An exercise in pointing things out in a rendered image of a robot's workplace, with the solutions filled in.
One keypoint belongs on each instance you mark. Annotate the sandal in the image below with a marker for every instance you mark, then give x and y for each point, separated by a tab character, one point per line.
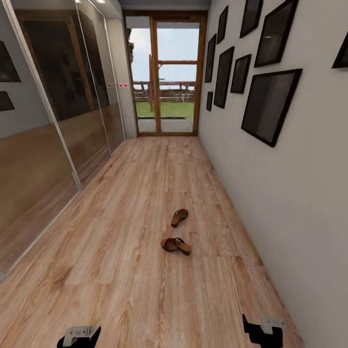
180	215
174	244

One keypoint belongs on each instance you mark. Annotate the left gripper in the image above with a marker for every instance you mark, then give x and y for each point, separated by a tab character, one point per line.
82	342

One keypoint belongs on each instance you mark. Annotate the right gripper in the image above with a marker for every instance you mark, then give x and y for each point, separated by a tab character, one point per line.
257	336

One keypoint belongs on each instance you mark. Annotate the door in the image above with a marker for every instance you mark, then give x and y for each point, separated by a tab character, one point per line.
166	57

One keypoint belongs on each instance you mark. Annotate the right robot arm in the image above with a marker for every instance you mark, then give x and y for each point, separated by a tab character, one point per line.
269	334

